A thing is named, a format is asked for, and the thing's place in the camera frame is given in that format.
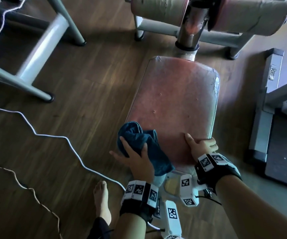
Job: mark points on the person's right hand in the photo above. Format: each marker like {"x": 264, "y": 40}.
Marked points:
{"x": 202, "y": 148}

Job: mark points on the person's left hand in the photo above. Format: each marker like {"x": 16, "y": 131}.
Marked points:
{"x": 139, "y": 166}

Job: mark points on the blue cleaning cloth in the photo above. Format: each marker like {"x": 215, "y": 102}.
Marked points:
{"x": 158, "y": 156}

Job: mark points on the worn red bench seat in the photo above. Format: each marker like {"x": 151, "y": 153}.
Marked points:
{"x": 178, "y": 102}

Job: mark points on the padded roller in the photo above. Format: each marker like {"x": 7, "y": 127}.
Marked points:
{"x": 250, "y": 16}
{"x": 158, "y": 9}

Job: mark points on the person's left forearm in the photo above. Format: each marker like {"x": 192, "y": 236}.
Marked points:
{"x": 129, "y": 229}

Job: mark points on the person's right forearm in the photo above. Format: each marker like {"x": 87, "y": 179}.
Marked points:
{"x": 258, "y": 214}

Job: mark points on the person's left foot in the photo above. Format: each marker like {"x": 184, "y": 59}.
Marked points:
{"x": 102, "y": 201}

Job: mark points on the person's dark trousers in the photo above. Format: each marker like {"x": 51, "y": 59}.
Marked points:
{"x": 98, "y": 230}

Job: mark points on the right marker wristband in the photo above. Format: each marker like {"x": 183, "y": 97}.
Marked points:
{"x": 215, "y": 171}

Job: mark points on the marker wristband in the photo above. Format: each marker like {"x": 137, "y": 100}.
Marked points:
{"x": 138, "y": 209}
{"x": 215, "y": 171}

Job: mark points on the left marker wristband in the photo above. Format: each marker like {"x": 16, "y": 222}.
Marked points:
{"x": 138, "y": 209}

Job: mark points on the black treadmill belt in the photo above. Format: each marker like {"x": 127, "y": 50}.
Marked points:
{"x": 285, "y": 154}

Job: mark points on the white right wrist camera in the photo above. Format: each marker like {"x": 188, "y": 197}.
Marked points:
{"x": 188, "y": 194}

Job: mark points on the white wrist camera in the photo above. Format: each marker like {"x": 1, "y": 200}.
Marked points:
{"x": 188, "y": 194}
{"x": 172, "y": 221}

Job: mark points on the grey treadmill frame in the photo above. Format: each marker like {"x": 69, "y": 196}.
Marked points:
{"x": 260, "y": 134}

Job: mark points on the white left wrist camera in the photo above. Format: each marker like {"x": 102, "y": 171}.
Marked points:
{"x": 172, "y": 221}

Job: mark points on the chrome seat post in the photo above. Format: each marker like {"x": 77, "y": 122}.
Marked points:
{"x": 189, "y": 32}

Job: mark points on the grey gym machine frame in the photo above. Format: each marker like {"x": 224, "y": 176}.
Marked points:
{"x": 158, "y": 27}

